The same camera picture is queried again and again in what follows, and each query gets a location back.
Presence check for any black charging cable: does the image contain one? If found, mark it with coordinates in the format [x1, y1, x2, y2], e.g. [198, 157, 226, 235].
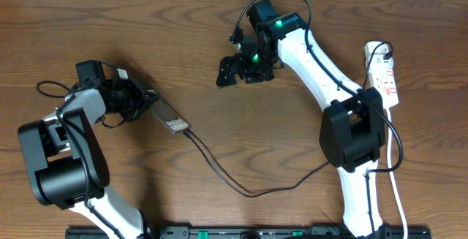
[181, 39, 394, 199]

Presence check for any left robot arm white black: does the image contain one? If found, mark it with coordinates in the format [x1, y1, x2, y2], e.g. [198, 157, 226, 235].
[18, 60, 160, 238]

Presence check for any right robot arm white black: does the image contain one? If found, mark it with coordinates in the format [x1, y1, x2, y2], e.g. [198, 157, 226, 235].
[216, 0, 386, 237]

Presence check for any white power strip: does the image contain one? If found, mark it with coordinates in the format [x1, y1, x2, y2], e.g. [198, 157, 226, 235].
[364, 41, 399, 109]

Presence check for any white power strip cord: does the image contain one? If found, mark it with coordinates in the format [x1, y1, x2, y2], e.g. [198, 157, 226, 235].
[385, 107, 410, 239]

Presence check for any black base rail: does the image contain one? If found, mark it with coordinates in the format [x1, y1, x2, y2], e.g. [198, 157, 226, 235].
[64, 225, 432, 239]

